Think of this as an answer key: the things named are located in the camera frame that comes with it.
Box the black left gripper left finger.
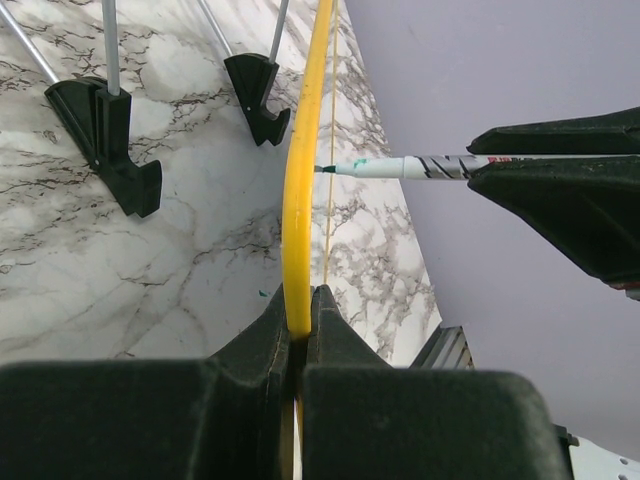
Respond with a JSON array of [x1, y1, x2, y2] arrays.
[[1, 292, 293, 479]]

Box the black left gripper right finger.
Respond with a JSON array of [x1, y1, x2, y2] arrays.
[[302, 286, 572, 479]]

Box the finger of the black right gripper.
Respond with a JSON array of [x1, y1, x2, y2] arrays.
[[467, 107, 640, 155], [468, 155, 639, 292]]

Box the green whiteboard marker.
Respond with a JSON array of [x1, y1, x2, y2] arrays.
[[313, 154, 639, 181]]

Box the yellow framed whiteboard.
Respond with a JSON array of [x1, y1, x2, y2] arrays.
[[279, 0, 346, 480]]

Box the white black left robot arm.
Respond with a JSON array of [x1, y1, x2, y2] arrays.
[[1, 286, 639, 479]]

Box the aluminium frame rail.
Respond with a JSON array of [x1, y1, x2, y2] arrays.
[[410, 326, 475, 370]]

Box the metal wire whiteboard stand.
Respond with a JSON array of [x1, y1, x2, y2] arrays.
[[1, 1, 291, 218]]

